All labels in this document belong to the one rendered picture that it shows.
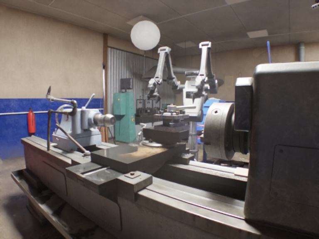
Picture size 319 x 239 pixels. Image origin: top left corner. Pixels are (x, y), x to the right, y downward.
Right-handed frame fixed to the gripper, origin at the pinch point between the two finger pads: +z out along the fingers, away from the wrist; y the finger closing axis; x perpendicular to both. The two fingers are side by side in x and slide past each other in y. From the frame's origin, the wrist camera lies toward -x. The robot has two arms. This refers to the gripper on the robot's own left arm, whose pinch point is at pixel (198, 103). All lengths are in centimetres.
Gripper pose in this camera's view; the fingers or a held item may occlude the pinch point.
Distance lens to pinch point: 160.4
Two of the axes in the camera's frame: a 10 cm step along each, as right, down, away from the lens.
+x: 3.9, 4.3, 8.1
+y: 8.9, 0.4, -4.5
